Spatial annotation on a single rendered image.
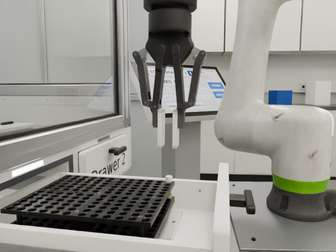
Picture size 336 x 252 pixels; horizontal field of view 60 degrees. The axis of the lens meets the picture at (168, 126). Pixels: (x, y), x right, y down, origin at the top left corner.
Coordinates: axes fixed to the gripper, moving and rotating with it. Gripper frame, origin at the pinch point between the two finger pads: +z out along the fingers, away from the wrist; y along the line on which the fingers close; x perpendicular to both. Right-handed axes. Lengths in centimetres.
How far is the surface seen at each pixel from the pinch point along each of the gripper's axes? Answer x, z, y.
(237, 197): -8.6, 8.8, 12.3
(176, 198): 3.3, 14.3, 1.2
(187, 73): 92, -15, -9
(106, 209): -14.1, 10.1, -6.1
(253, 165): 290, 78, 44
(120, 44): 39, -21, -24
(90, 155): 11.6, 8.7, -21.0
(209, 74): 102, -15, 1
